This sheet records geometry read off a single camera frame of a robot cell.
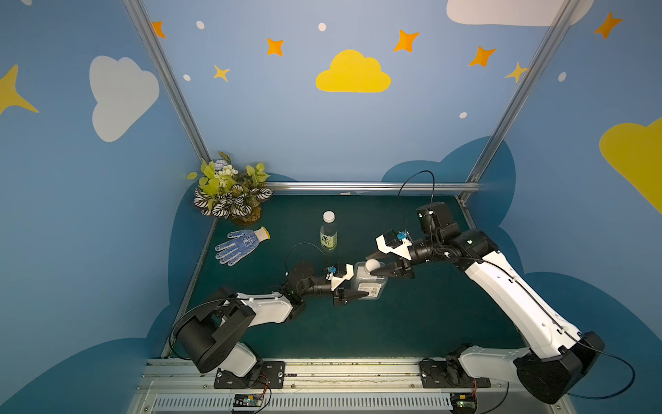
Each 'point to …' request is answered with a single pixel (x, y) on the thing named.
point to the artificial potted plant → (222, 193)
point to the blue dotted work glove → (234, 251)
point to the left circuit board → (246, 400)
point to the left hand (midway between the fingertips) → (367, 280)
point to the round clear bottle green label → (328, 236)
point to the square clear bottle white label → (373, 285)
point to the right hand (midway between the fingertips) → (374, 259)
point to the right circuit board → (464, 403)
